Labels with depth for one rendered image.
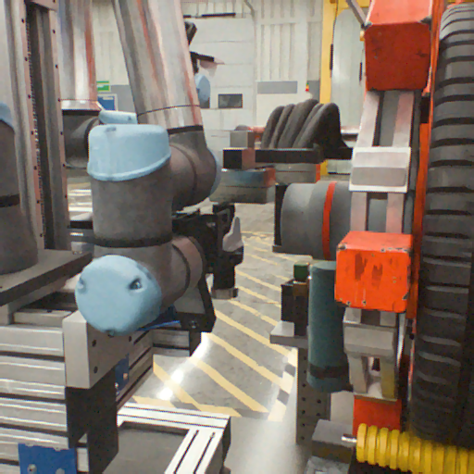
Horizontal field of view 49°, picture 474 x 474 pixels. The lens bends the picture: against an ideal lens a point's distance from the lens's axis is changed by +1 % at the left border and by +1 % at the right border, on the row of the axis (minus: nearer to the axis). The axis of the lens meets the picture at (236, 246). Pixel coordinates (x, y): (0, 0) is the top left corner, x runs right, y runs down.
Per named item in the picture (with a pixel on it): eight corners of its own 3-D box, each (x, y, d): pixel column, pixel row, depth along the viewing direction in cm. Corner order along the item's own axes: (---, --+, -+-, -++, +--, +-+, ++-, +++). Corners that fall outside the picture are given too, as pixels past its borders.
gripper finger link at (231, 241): (257, 211, 78) (230, 220, 70) (256, 249, 79) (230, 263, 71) (238, 210, 80) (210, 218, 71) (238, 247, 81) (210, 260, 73)
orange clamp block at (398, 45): (428, 91, 64) (432, 18, 58) (363, 93, 67) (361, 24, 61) (430, 62, 69) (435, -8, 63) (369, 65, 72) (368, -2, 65)
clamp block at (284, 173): (315, 184, 105) (316, 157, 104) (272, 182, 108) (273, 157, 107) (320, 182, 109) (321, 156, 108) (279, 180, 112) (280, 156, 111)
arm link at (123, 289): (144, 255, 44) (148, 347, 46) (190, 231, 55) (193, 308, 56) (64, 250, 46) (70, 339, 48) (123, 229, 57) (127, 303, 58)
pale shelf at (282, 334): (329, 353, 140) (329, 342, 139) (268, 343, 146) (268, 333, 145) (351, 305, 179) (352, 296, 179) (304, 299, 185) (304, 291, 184)
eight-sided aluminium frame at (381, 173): (389, 467, 67) (420, 15, 55) (337, 456, 69) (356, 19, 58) (407, 325, 117) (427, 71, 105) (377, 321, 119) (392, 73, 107)
